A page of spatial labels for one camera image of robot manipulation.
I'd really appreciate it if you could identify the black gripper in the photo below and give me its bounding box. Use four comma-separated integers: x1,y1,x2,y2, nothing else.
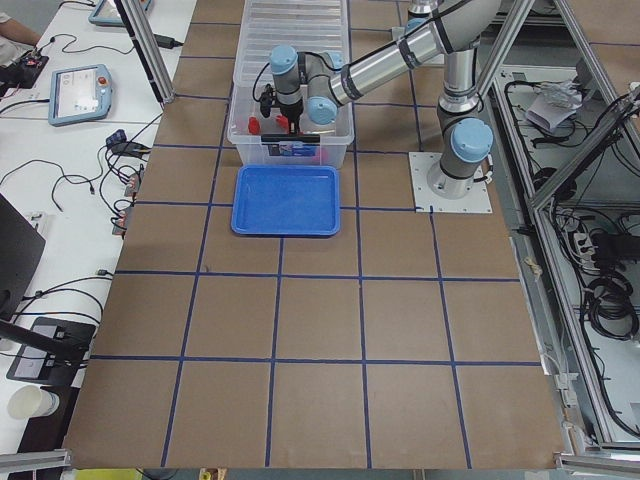
278,99,304,135

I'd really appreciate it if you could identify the red block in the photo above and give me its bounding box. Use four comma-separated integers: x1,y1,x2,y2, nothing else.
247,116,261,135
275,115,289,130

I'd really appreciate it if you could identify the clear plastic box lid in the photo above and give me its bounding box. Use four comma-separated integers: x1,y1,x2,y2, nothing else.
233,0,350,87

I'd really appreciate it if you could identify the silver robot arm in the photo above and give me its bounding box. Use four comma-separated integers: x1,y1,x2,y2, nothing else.
254,0,500,200

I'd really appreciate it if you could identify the black latch on box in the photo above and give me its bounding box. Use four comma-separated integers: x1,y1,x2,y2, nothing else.
260,134,321,144

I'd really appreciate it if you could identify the clear plastic storage box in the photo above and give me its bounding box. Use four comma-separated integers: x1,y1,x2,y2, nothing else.
227,79,357,170

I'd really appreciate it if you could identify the red block bottom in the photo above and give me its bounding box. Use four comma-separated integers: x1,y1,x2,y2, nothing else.
247,116,261,135

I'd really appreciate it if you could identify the blue plastic tray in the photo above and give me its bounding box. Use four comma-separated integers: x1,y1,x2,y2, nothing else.
231,165,341,237

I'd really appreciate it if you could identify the black power adapter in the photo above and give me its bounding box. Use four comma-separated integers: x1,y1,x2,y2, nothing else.
154,34,183,49

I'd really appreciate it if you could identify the teach pendant near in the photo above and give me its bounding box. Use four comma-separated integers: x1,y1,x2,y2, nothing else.
48,64,112,126

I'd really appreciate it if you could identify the teach pendant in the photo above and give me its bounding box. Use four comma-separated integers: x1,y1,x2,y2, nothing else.
48,64,112,126
88,0,124,27

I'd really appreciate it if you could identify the teach pendant far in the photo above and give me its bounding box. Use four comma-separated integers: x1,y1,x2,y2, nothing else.
88,0,124,27

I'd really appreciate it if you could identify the black monitor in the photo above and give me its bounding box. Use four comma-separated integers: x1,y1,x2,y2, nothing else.
0,196,46,320

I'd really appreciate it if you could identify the white paper cup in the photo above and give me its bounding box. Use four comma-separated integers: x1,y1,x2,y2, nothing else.
7,385,60,420

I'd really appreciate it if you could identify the aluminium frame post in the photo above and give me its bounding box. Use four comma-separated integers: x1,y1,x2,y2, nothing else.
115,0,175,105

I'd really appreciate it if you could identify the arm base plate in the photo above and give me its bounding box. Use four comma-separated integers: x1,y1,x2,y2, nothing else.
409,152,493,214

